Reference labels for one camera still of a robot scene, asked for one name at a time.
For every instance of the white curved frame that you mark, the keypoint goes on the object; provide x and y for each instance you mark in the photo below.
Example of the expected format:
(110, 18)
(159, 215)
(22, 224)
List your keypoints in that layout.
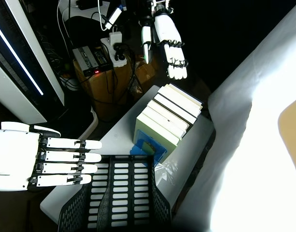
(68, 12)

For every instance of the black plain-spined book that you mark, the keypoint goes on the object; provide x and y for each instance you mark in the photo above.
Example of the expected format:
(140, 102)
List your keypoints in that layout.
(173, 111)

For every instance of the white and black column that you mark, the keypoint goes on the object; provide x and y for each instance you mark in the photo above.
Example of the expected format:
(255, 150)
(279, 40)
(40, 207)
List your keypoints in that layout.
(12, 101)

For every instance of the white book marked K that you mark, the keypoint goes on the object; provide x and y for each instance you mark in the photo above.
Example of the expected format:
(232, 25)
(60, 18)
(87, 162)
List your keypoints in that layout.
(177, 106)

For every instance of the silver electronics box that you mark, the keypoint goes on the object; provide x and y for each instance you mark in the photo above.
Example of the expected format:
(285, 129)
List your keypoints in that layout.
(86, 59)

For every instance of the pale green book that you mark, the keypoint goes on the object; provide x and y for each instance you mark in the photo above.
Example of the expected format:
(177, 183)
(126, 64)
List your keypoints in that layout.
(141, 125)

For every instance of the black electronics box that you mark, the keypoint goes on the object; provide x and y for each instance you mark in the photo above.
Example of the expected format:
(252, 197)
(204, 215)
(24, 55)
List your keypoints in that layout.
(103, 60)

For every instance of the white charger adapter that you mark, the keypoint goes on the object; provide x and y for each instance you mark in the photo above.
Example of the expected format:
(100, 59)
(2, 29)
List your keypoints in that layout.
(115, 37)

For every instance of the black Century book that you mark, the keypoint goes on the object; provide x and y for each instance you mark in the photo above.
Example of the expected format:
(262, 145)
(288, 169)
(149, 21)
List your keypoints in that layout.
(185, 96)

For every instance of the blue metal bookend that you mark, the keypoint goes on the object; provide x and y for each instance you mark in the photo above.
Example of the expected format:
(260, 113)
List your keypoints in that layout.
(139, 139)

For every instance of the dark book grey lettering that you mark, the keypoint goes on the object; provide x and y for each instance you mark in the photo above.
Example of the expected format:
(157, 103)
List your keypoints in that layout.
(165, 122)

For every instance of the black mesh file basket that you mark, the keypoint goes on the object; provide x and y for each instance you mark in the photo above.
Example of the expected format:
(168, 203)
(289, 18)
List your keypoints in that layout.
(131, 183)

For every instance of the cream-spined book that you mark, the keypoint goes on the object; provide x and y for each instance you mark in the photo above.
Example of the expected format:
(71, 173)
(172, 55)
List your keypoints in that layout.
(181, 101)

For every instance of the large cardboard box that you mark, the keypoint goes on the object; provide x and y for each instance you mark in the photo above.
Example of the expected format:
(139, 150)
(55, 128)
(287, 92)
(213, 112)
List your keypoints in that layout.
(102, 96)

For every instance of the black power brick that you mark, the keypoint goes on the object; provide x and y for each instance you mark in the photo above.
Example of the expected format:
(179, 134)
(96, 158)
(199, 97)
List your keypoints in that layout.
(89, 3)

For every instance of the white power strip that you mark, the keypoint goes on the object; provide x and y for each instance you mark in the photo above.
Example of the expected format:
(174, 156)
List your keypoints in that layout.
(120, 64)

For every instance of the white backdrop cloth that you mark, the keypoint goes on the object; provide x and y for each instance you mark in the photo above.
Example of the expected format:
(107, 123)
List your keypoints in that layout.
(234, 120)

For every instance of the white USB adapter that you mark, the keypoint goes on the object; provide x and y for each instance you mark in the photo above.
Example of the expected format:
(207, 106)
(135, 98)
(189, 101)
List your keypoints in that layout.
(114, 17)

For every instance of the black power plug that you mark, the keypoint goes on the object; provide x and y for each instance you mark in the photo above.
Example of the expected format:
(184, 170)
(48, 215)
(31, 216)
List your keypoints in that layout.
(120, 58)
(118, 47)

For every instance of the beige board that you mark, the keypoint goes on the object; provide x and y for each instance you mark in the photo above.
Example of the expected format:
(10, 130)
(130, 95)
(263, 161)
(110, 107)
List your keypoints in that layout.
(292, 135)

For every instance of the white plastic tub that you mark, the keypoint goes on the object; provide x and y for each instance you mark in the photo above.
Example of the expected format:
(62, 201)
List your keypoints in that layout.
(92, 125)

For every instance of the small cardboard box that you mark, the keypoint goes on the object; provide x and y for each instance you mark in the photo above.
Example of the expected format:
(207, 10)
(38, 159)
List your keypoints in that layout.
(145, 72)

